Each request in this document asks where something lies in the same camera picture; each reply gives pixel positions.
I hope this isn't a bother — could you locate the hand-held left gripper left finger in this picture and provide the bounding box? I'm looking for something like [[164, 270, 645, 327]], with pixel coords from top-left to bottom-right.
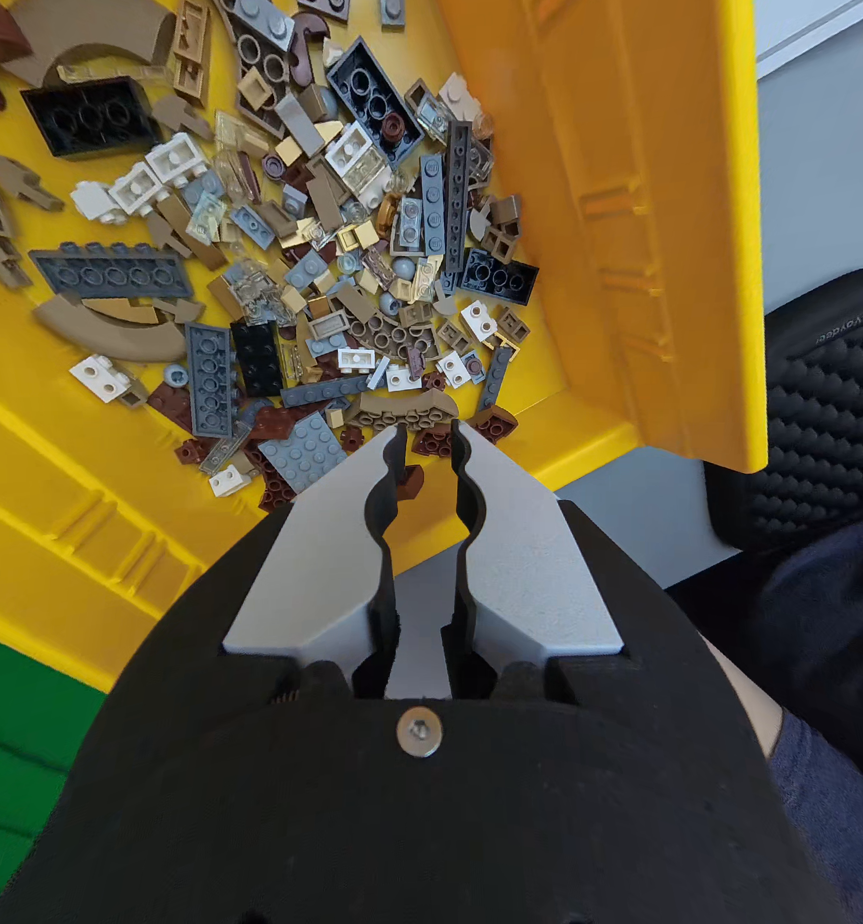
[[222, 423, 409, 700]]

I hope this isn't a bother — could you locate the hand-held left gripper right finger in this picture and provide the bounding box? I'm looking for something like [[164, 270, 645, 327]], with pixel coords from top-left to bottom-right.
[[440, 421, 627, 701]]

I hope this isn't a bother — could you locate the pile of toy bricks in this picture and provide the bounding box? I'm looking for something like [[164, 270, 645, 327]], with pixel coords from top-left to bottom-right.
[[0, 0, 542, 518]]

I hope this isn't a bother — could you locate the yellow plastic bin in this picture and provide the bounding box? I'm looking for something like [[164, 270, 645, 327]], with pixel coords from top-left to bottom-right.
[[0, 0, 769, 695]]

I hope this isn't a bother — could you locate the person's left forearm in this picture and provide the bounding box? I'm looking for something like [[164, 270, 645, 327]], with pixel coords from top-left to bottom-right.
[[701, 631, 863, 924]]

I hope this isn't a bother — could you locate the person's dark blue clothing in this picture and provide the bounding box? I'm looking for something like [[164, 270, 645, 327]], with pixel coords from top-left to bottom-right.
[[665, 498, 863, 804]]

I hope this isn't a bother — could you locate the green plastic bin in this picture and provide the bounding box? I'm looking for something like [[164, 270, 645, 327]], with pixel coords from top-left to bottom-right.
[[0, 625, 109, 908]]

